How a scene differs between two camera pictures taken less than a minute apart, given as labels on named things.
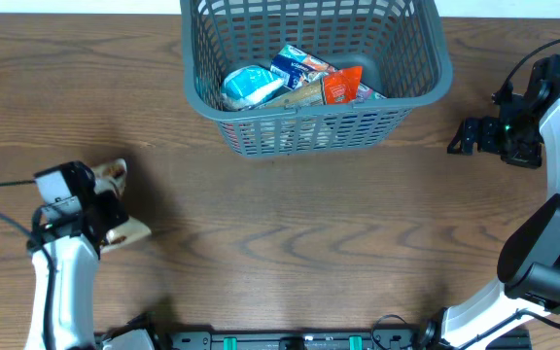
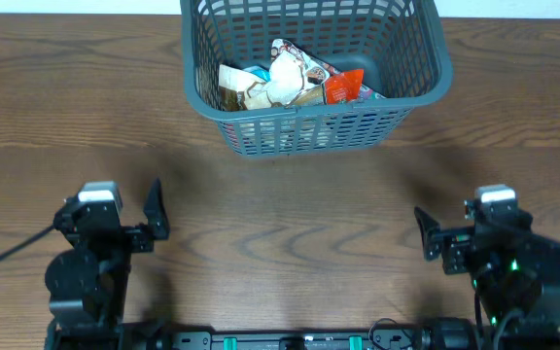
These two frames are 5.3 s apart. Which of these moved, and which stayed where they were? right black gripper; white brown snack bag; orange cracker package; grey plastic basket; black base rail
Moved: right black gripper; white brown snack bag
Stayed: grey plastic basket; black base rail; orange cracker package
